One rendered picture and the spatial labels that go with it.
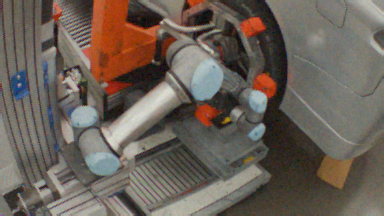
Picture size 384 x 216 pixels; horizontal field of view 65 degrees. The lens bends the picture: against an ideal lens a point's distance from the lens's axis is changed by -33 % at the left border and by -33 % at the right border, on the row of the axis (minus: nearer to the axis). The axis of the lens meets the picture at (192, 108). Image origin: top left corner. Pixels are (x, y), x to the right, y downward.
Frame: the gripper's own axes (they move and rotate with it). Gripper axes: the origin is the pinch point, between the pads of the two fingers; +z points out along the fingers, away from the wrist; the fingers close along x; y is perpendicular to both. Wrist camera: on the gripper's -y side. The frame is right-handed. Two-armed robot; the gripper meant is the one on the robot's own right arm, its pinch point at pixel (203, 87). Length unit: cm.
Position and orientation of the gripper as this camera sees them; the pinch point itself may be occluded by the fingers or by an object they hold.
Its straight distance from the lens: 188.0
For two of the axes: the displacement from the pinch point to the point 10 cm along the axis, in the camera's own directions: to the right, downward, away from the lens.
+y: 1.2, -7.4, -6.6
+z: -6.2, -5.7, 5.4
